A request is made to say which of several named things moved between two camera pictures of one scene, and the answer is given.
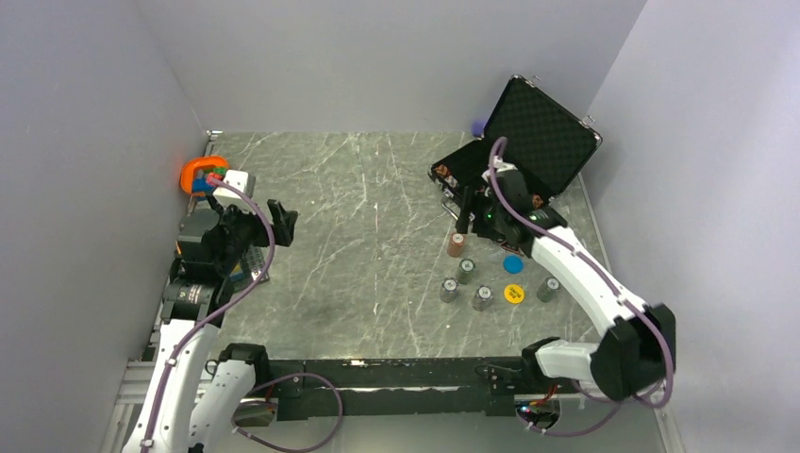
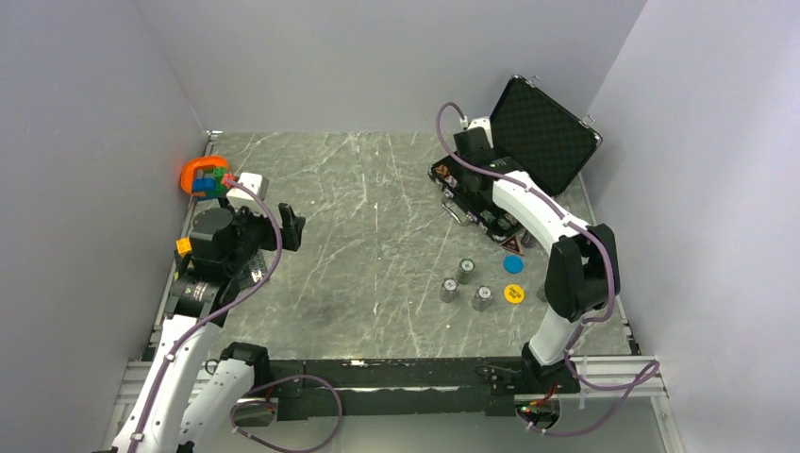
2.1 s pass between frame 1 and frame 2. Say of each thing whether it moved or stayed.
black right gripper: moved
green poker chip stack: stayed
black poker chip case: stayed
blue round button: stayed
